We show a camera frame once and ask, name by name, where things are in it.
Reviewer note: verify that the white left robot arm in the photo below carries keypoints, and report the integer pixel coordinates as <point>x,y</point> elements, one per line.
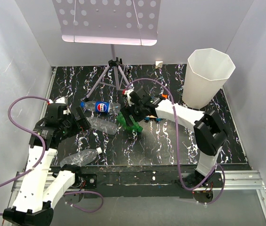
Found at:
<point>35,203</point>

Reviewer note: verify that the crushed clear bottle white cap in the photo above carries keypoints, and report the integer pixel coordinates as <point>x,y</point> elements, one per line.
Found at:
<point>81,158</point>

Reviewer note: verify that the green plastic bottle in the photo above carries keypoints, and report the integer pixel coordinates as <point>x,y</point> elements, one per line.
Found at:
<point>135,127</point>

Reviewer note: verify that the white perforated music stand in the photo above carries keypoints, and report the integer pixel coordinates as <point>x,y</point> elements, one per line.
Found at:
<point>112,22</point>

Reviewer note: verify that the small white wall bracket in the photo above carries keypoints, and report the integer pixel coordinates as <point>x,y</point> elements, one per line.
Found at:
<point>158,64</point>

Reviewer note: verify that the white octagonal plastic bin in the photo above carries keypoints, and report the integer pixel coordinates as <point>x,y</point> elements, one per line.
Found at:
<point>206,72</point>

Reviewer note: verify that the large clear plastic bottle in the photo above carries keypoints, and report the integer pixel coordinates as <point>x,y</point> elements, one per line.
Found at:
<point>103,125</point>

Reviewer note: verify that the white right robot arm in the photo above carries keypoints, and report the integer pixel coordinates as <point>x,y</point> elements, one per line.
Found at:
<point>209,131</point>

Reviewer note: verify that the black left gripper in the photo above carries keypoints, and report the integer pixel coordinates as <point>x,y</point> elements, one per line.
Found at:
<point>81,123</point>

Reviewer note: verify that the beige toy brick vehicle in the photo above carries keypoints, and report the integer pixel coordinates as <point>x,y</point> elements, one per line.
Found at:
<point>152,118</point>

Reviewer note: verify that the Pepsi label plastic bottle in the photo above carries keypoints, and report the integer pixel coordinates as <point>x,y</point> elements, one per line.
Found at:
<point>101,107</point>

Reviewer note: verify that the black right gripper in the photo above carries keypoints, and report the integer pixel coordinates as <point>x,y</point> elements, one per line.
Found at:
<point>126,112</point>

